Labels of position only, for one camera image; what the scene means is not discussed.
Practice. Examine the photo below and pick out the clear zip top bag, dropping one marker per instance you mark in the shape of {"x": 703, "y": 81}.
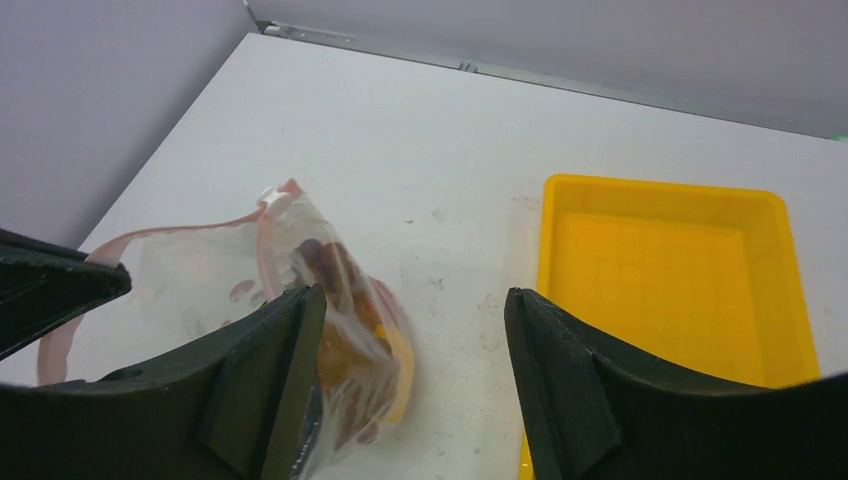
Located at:
{"x": 206, "y": 277}

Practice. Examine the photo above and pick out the aluminium frame rail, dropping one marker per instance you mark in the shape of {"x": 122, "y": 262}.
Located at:
{"x": 779, "y": 64}

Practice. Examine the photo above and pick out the dark red toy grapes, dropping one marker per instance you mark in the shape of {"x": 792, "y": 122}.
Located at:
{"x": 332, "y": 267}

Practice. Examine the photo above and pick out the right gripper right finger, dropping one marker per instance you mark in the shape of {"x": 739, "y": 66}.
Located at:
{"x": 596, "y": 407}

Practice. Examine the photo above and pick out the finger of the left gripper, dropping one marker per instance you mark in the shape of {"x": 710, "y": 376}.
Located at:
{"x": 44, "y": 286}

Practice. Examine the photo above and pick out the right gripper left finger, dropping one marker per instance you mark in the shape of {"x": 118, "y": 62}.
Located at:
{"x": 229, "y": 405}

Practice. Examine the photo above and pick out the yellow plastic tray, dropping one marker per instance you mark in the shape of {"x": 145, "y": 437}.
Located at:
{"x": 702, "y": 277}

